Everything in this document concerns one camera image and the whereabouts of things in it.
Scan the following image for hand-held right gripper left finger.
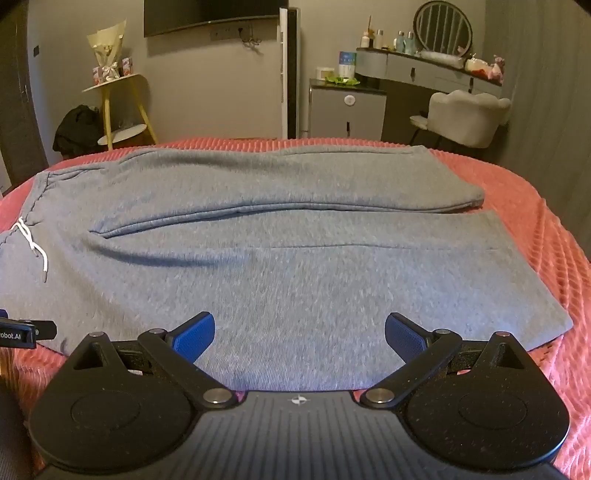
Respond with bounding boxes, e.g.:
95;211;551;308
60;311;240;411

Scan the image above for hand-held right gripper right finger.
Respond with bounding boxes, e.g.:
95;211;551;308
360;312;541;409

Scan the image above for grey sweatpants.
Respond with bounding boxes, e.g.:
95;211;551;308
0;144;574;393

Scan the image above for red ribbed blanket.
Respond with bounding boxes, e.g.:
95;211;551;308
0;136;591;480

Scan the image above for black bag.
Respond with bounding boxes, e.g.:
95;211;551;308
52;104;112;160

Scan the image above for white upholstered chair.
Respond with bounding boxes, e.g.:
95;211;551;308
409;89;512;149

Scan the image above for grey bedside cabinet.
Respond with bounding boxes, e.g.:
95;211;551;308
308;78;387;141

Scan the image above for dark door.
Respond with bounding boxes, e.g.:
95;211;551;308
0;0;49;185

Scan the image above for yellow-legged side table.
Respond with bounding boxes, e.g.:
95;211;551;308
82;74;158;151

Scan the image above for grey vanity desk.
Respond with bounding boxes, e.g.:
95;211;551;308
355;47;504;125

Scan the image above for white tower air conditioner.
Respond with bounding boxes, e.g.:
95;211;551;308
278;6;302;139

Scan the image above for white tray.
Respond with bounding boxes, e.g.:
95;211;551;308
420;50;465;63

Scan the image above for cream wrapped flower bouquet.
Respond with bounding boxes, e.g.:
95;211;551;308
87;19;127;85

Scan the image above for round black-framed mirror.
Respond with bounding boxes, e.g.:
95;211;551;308
413;0;474;57

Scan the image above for black wall television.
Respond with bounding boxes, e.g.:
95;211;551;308
143;0;281;38

